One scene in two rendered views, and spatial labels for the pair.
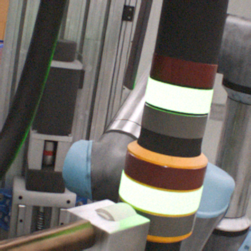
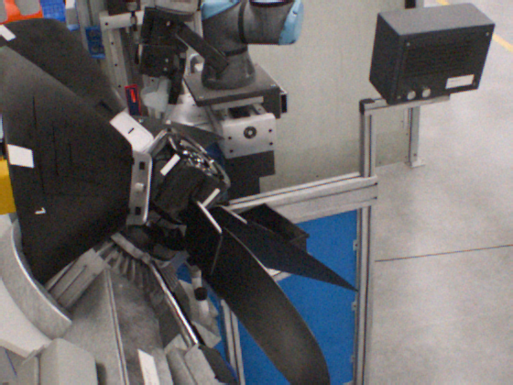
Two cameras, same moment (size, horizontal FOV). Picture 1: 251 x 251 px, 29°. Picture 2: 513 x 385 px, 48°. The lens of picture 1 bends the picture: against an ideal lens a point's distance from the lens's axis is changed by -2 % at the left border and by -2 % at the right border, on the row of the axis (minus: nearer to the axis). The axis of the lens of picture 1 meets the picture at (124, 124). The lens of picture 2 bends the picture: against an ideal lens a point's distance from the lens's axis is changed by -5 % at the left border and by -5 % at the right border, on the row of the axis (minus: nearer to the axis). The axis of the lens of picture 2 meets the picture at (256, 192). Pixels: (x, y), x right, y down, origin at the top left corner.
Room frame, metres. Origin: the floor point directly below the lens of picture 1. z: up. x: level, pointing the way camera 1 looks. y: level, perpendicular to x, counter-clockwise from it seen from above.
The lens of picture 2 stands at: (-0.57, -0.19, 1.59)
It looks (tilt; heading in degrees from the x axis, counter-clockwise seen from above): 30 degrees down; 1
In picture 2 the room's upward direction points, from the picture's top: 5 degrees counter-clockwise
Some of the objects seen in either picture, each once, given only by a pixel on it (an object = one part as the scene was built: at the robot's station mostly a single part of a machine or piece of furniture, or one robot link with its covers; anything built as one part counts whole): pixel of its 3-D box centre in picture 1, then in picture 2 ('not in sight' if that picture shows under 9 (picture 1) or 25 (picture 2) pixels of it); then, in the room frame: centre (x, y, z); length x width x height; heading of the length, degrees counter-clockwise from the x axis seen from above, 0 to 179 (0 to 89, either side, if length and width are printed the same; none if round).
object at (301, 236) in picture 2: not in sight; (245, 248); (0.49, -0.13, 0.85); 0.22 x 0.17 x 0.07; 122
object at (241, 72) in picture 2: not in sight; (227, 62); (1.00, -0.11, 1.09); 0.15 x 0.15 x 0.10
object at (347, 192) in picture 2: not in sight; (198, 226); (0.63, -0.02, 0.82); 0.90 x 0.04 x 0.08; 106
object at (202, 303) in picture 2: not in sight; (202, 305); (0.14, -0.08, 0.99); 0.02 x 0.02 x 0.06
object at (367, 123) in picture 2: not in sight; (367, 138); (0.74, -0.44, 0.96); 0.03 x 0.03 x 0.20; 16
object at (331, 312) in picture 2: not in sight; (215, 341); (0.63, -0.02, 0.45); 0.82 x 0.02 x 0.66; 106
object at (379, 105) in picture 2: not in sight; (406, 100); (0.77, -0.54, 1.04); 0.24 x 0.03 x 0.03; 106
